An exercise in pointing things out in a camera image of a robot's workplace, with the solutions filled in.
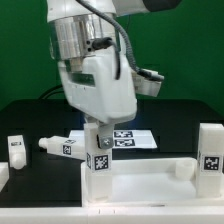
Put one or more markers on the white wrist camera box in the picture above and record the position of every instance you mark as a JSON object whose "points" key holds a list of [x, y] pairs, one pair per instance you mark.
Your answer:
{"points": [[147, 82]]}

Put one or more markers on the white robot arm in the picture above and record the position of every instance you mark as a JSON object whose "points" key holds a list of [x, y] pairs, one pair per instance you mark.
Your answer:
{"points": [[86, 28]]}

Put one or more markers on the white left corner block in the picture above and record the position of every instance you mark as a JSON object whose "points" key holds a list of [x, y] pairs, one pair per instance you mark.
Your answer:
{"points": [[4, 174]]}

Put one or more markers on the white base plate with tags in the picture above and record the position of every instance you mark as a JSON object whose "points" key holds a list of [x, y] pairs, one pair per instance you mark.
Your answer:
{"points": [[121, 139]]}

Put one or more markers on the white desk top panel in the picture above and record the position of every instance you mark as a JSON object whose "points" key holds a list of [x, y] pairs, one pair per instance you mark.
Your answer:
{"points": [[151, 183]]}

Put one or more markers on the white front rail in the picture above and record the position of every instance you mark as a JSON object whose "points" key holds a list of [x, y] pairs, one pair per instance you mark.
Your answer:
{"points": [[117, 215]]}

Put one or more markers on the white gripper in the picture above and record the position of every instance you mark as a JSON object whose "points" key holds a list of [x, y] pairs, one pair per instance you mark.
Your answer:
{"points": [[110, 101]]}

